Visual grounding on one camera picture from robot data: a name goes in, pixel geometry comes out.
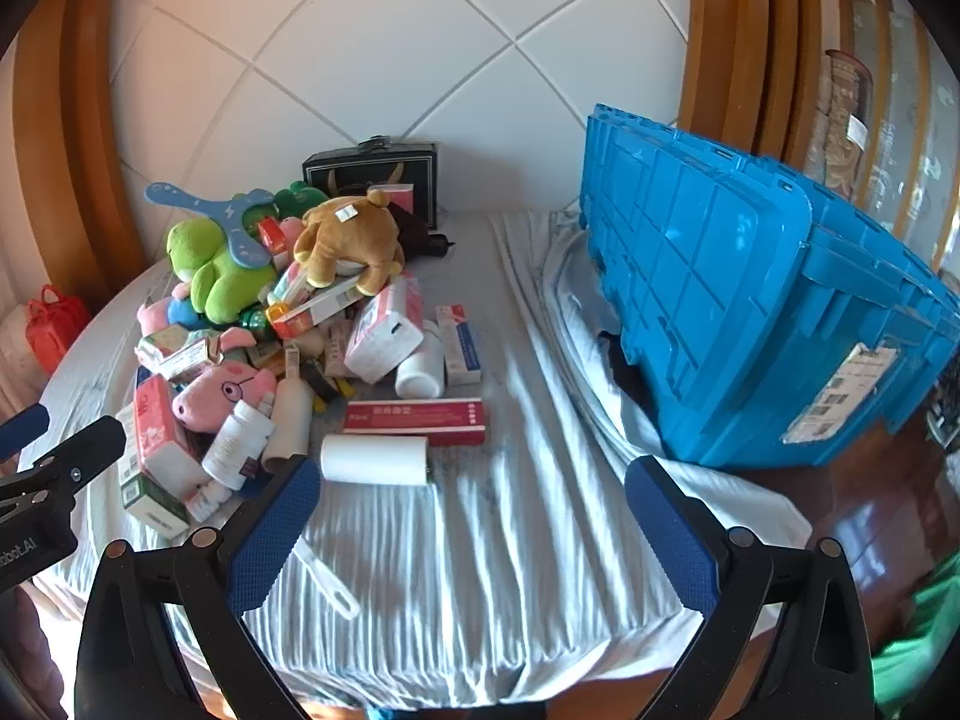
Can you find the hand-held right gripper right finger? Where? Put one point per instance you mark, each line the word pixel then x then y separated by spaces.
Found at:
pixel 671 540

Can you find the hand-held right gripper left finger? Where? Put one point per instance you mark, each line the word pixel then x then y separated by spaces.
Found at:
pixel 274 532

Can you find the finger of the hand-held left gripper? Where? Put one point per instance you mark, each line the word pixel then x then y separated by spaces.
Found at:
pixel 82 454
pixel 26 424

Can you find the long red box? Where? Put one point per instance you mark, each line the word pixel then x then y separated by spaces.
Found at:
pixel 412 421

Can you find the blue plastic crate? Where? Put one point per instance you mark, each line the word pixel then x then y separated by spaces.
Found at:
pixel 712 277

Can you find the pink white tissue pack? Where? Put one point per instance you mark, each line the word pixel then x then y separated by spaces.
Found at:
pixel 390 330
pixel 161 435

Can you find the green white box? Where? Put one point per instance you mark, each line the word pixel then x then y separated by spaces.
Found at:
pixel 154 504

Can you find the red bag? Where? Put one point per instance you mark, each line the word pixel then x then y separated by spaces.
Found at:
pixel 56 330

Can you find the cream cylinder bottle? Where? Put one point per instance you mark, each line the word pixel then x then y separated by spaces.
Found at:
pixel 289 420

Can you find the white lint roller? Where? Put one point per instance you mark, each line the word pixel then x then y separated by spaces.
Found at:
pixel 375 459

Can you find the beige box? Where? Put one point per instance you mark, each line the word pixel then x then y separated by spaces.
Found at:
pixel 176 356

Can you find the pink pig plush with glasses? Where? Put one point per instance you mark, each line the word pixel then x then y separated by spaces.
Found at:
pixel 217 390

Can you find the small pink pig plush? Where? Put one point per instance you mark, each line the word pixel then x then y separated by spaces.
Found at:
pixel 234 337
pixel 154 315

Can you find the black yellow item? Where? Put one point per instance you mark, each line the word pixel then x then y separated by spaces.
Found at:
pixel 326 384

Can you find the white striped bed sheet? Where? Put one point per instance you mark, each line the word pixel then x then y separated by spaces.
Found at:
pixel 487 540

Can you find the white plastic bottle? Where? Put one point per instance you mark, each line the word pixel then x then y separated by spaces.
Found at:
pixel 420 371

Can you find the light green frog plush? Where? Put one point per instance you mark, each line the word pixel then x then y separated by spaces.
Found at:
pixel 217 277

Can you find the white box with blue stripe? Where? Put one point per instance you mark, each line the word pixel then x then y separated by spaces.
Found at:
pixel 459 345

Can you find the green cloth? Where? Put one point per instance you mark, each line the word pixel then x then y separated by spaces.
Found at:
pixel 919 637

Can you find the blue fan-shaped toy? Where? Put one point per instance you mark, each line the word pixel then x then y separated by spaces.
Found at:
pixel 240 232

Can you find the small red white box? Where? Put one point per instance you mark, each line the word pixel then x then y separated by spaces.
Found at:
pixel 271 234

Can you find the brown teddy bear plush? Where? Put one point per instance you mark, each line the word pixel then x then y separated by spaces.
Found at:
pixel 352 240

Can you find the pink plush toy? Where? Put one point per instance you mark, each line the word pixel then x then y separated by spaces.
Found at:
pixel 291 227

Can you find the dark brown plush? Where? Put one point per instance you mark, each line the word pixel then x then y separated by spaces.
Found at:
pixel 420 236

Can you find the dark green plush toy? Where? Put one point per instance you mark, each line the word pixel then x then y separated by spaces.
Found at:
pixel 300 199

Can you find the small pink box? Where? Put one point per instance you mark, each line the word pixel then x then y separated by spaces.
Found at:
pixel 394 199

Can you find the black gift bag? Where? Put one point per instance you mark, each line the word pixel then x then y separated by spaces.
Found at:
pixel 352 169

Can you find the patterned rolled carpet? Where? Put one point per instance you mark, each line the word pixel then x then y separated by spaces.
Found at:
pixel 844 120

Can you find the white padded wooden headboard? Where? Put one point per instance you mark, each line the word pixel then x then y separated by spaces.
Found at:
pixel 337 52

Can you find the frosted glass door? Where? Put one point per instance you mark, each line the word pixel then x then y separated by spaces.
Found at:
pixel 907 90

